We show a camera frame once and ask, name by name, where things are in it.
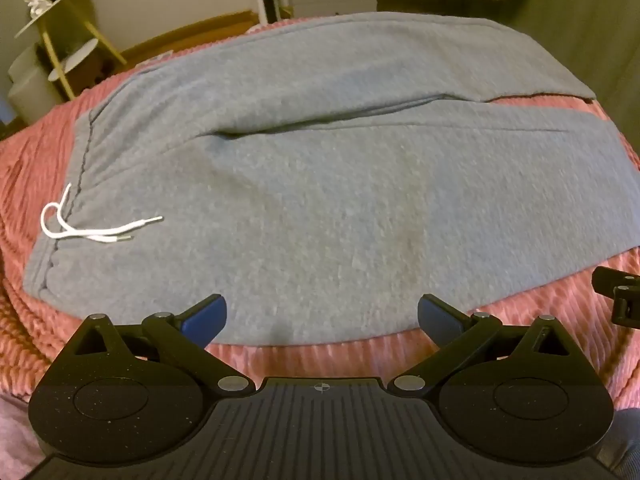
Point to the pink ribbed blanket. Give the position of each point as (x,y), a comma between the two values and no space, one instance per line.
(30,320)

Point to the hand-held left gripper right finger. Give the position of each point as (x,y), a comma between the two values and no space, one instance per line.
(440,317)

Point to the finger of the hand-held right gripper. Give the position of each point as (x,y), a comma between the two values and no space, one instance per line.
(625,305)

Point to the round side table yellow legs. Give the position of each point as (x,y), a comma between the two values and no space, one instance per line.
(55,20)

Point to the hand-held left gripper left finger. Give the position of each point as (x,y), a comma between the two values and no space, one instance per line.
(205,317)

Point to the grey pants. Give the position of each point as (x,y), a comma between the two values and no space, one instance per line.
(320,185)

